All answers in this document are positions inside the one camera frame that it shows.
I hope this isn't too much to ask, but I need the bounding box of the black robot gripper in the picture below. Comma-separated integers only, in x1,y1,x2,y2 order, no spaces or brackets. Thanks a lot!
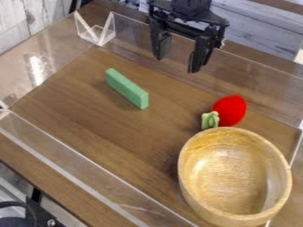
147,0,229,73

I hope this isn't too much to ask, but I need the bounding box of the red plush strawberry toy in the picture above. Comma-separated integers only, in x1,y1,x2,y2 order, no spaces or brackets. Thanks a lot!
201,95,247,129

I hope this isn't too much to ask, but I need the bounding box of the green rectangular block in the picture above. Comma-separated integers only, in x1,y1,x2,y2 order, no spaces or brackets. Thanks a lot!
105,68,149,110

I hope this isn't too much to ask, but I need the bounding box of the clear acrylic table barrier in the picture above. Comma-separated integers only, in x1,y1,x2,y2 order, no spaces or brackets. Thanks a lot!
0,13,303,227

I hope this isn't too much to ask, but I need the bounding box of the wooden bowl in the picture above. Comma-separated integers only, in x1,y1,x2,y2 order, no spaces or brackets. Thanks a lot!
177,127,292,227

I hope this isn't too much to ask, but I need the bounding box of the clear acrylic corner bracket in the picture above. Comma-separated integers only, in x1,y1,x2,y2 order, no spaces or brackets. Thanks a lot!
73,12,116,46

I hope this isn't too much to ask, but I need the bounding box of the black clamp with cable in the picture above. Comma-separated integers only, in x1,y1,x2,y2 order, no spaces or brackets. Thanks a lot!
0,199,67,227

